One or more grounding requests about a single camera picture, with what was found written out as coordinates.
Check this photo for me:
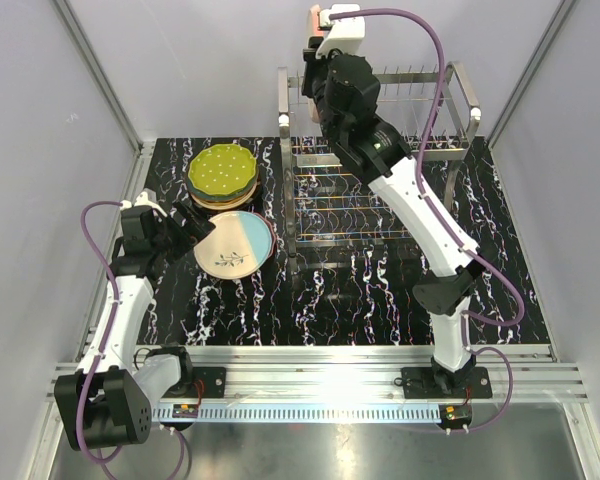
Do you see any cream and blue plate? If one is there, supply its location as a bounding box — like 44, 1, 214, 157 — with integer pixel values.
194, 211, 275, 280

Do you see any aluminium frame post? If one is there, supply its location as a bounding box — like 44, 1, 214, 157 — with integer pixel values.
49, 0, 156, 161
487, 0, 579, 150

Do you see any slotted cable duct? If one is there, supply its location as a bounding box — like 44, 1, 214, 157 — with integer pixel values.
152, 403, 441, 424

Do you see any steel dish rack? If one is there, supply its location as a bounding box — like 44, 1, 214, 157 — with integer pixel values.
277, 62, 481, 258

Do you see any aluminium mounting rail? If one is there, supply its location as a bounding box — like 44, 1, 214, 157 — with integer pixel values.
44, 344, 589, 404

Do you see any black striped bottom plate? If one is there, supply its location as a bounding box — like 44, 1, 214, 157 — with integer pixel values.
190, 175, 262, 215

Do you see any cream and pink plate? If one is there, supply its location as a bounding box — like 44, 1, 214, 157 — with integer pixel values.
307, 4, 324, 124

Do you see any left aluminium frame post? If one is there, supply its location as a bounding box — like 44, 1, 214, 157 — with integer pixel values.
49, 0, 156, 161

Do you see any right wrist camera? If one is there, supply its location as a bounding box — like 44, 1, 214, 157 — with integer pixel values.
312, 3, 365, 59

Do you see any right aluminium frame post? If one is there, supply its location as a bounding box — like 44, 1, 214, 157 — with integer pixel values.
487, 0, 579, 150

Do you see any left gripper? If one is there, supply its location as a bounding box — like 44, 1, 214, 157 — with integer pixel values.
151, 199, 215, 264

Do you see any tan yellow plate in stack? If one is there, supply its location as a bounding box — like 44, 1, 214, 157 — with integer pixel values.
191, 182, 260, 211

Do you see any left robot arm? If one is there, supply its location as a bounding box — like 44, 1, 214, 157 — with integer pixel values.
54, 197, 215, 464

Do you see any pink dotted scalloped plate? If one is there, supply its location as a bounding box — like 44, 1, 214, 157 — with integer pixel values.
258, 214, 277, 259

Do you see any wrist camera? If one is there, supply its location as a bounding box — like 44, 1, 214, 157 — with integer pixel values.
312, 3, 365, 59
119, 188, 168, 217

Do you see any black marble mat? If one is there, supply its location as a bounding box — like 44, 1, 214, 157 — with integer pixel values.
139, 137, 550, 346

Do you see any teal plate in stack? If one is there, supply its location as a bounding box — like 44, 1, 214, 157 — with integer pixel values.
186, 174, 256, 202

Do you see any green dotted scalloped plate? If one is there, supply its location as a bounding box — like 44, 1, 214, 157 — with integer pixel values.
186, 144, 258, 198

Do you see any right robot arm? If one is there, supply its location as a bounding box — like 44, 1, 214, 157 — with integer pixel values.
301, 47, 482, 397

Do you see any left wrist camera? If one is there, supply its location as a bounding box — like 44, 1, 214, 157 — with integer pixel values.
119, 188, 168, 217

